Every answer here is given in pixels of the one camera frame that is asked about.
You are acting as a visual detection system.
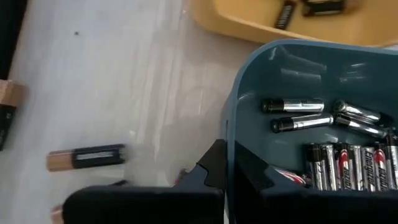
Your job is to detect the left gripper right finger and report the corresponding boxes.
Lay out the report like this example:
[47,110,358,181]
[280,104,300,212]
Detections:
[233,141,398,224]

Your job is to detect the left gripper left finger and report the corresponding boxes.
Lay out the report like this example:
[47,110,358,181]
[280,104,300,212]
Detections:
[62,139,227,224]

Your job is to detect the dark teal plastic bin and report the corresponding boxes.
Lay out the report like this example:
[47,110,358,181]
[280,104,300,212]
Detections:
[220,39,398,224]

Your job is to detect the yellow plastic bin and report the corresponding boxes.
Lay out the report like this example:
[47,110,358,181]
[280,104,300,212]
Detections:
[189,0,398,48]

